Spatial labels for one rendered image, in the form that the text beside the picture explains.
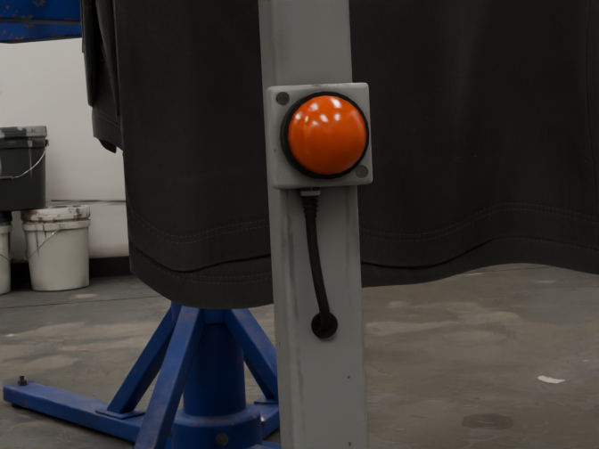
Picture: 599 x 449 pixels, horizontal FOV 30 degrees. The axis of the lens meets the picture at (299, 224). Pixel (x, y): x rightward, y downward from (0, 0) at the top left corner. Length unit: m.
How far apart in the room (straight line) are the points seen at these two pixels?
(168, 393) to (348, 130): 1.54
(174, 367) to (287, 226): 1.52
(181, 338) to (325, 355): 1.54
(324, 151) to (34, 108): 4.97
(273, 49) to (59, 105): 4.92
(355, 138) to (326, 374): 0.12
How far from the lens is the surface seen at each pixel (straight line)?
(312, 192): 0.54
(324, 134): 0.51
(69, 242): 5.13
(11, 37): 2.37
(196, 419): 2.21
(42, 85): 5.47
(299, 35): 0.56
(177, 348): 2.08
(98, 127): 0.92
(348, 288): 0.56
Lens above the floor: 0.65
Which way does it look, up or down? 5 degrees down
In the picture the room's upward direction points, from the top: 3 degrees counter-clockwise
